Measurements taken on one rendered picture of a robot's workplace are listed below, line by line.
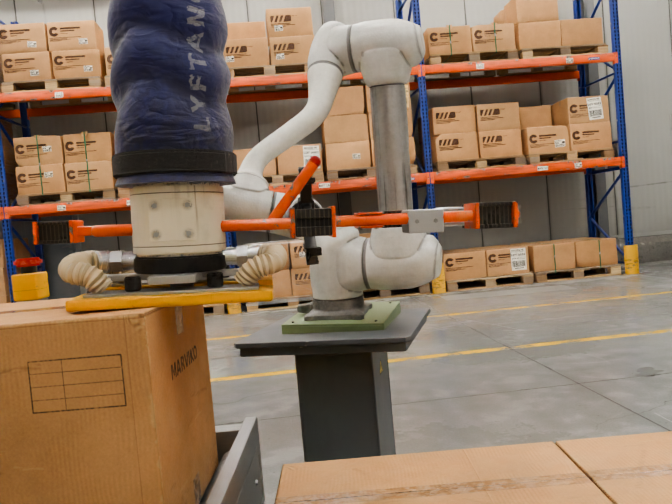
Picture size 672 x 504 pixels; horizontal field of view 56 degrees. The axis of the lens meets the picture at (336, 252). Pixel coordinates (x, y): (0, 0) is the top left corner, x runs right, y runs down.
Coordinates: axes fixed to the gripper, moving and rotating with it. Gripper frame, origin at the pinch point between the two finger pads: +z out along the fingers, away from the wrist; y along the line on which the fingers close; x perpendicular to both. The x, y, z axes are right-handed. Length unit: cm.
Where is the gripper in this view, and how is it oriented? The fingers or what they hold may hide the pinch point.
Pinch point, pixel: (310, 215)
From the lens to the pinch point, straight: 124.2
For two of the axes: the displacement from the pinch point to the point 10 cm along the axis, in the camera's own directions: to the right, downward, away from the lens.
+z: 1.0, 0.4, -9.9
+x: -9.9, 0.9, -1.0
